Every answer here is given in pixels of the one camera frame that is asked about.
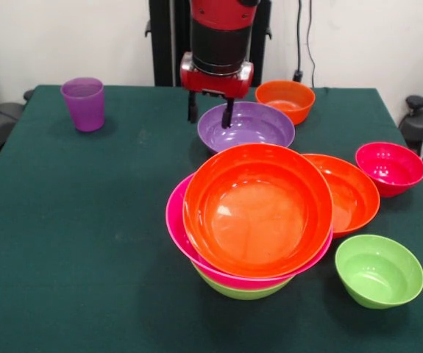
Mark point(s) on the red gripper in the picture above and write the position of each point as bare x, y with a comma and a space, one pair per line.
215, 84

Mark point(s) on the large pink bowl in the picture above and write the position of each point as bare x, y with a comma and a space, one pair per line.
176, 220

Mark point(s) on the large orange bowl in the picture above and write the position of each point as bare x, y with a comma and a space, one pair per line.
354, 198
259, 220

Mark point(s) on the large green bowl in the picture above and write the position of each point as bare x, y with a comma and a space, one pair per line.
244, 292

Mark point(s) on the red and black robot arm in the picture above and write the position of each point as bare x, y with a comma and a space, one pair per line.
222, 36

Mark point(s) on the purple bowl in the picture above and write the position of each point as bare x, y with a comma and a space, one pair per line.
259, 125

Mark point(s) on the small orange bowl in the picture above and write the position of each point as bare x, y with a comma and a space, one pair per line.
284, 99

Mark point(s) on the purple cup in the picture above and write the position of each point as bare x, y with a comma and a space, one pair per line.
84, 106

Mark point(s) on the dark green tablecloth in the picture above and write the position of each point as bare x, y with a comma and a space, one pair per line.
86, 239

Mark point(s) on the small red bowl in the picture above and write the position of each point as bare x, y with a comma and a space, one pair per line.
389, 173

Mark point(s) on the small green bowl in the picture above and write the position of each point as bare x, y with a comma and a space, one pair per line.
378, 272

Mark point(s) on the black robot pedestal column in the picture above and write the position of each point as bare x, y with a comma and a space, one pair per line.
167, 44

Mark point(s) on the gray pedestal leg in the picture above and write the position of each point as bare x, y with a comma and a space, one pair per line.
422, 121
1, 117

